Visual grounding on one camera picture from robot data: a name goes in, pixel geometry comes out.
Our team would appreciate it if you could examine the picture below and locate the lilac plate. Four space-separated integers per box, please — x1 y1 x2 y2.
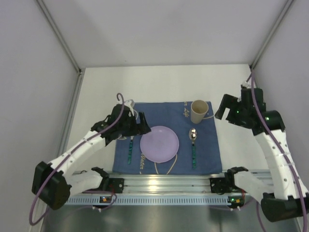
140 126 179 163

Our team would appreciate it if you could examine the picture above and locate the green handled fork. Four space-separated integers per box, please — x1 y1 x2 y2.
127 136 134 164

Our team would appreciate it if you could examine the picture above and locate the beige cup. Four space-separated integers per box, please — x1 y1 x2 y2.
190 100 209 124

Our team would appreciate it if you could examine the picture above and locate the green handled spoon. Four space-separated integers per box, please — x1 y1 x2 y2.
189 128 197 169

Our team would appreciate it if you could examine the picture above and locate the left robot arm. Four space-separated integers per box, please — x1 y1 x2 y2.
32 104 151 210

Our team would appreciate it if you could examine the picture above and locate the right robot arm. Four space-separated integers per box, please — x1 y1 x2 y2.
215 88 309 222

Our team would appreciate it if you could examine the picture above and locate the aluminium front rail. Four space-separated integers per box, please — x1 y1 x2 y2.
70 170 300 194

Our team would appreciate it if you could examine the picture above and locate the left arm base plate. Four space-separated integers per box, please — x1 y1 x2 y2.
84 178 125 193

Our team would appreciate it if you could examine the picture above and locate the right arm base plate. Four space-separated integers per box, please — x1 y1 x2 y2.
209 177 231 195

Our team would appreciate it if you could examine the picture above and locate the slotted cable duct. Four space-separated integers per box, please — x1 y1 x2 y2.
66 195 244 206

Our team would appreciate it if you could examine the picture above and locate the left aluminium frame post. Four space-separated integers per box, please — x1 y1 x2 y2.
35 0 82 74

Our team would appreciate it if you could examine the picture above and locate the aluminium frame post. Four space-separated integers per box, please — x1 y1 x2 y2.
35 0 82 74
249 0 295 70

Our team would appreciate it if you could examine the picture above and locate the right aluminium frame post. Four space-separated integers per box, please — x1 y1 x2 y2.
249 0 295 70

